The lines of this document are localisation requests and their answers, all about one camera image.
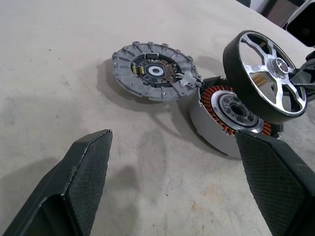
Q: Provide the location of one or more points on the black folding chair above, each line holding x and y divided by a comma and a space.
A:
302, 29

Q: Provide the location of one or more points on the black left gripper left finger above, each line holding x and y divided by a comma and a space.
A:
81, 184

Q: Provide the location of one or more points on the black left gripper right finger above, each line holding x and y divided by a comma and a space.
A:
270, 177

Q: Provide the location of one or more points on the shiny spoked rotor black rim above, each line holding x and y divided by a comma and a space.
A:
236, 68

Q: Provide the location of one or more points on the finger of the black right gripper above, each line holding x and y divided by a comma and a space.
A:
306, 76
311, 91

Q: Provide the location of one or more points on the grey motor housing copper windings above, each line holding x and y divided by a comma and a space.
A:
204, 123

